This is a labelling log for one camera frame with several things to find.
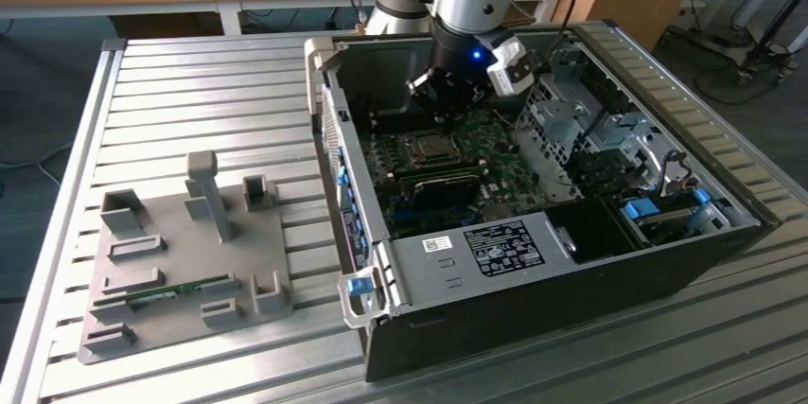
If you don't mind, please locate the green motherboard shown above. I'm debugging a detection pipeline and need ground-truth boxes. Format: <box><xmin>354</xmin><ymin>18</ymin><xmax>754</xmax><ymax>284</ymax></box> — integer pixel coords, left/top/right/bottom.
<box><xmin>357</xmin><ymin>108</ymin><xmax>570</xmax><ymax>239</ymax></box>

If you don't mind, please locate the black expansion card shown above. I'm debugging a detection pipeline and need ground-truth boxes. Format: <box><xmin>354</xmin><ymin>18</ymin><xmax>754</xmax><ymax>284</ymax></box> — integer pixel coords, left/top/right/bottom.
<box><xmin>410</xmin><ymin>175</ymin><xmax>486</xmax><ymax>211</ymax></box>

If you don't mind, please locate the black open PC case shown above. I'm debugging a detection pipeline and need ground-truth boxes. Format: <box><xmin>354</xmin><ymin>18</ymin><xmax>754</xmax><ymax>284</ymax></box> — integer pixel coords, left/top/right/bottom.
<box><xmin>302</xmin><ymin>20</ymin><xmax>808</xmax><ymax>384</ymax></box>

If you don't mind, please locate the coloured wire bundle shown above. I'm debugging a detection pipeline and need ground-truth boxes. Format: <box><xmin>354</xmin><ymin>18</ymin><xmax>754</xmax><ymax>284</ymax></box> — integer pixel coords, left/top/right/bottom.
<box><xmin>655</xmin><ymin>150</ymin><xmax>701</xmax><ymax>197</ymax></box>

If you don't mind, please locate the green RAM stick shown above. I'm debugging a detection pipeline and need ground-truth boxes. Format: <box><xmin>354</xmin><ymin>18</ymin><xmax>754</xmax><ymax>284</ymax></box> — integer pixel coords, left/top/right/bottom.
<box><xmin>123</xmin><ymin>280</ymin><xmax>207</xmax><ymax>306</ymax></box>

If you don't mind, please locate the RAM slot row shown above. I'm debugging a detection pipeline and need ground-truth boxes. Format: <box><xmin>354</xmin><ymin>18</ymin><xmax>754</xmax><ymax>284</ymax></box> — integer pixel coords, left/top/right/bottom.
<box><xmin>394</xmin><ymin>163</ymin><xmax>491</xmax><ymax>184</ymax></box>

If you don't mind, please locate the CPU square plate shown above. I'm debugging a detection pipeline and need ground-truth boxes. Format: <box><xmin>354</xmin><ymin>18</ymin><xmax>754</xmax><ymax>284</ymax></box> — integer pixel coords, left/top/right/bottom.
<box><xmin>418</xmin><ymin>136</ymin><xmax>451</xmax><ymax>158</ymax></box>

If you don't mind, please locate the grey metal drive cage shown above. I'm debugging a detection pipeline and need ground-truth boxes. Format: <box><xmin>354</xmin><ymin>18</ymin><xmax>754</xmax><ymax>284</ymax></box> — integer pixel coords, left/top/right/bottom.
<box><xmin>514</xmin><ymin>42</ymin><xmax>665</xmax><ymax>173</ymax></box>

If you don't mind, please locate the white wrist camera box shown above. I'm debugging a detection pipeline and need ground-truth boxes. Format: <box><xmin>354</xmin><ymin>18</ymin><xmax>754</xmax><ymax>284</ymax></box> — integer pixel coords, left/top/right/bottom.
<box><xmin>486</xmin><ymin>37</ymin><xmax>538</xmax><ymax>97</ymax></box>

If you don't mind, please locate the CPU socket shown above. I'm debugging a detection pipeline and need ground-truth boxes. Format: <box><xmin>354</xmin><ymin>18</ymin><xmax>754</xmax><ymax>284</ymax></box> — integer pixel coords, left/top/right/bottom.
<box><xmin>397</xmin><ymin>127</ymin><xmax>467</xmax><ymax>167</ymax></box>

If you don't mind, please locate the grey wheeled equipment stand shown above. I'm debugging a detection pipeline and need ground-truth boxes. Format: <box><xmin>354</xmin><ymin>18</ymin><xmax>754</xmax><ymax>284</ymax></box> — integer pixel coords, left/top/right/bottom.
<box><xmin>655</xmin><ymin>0</ymin><xmax>808</xmax><ymax>81</ymax></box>

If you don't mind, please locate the blue disk carrier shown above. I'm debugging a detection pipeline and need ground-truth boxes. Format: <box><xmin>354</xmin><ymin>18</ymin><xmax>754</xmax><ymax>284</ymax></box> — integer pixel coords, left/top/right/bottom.
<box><xmin>622</xmin><ymin>199</ymin><xmax>663</xmax><ymax>224</ymax></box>

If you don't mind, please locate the grey parts rack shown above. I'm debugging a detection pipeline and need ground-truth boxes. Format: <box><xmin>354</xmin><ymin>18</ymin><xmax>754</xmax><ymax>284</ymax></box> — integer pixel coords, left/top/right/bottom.
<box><xmin>75</xmin><ymin>150</ymin><xmax>298</xmax><ymax>366</ymax></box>

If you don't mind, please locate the grey power supply unit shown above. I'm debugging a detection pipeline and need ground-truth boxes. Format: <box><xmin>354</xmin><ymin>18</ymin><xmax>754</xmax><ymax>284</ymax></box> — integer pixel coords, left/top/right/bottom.
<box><xmin>378</xmin><ymin>212</ymin><xmax>581</xmax><ymax>315</ymax></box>

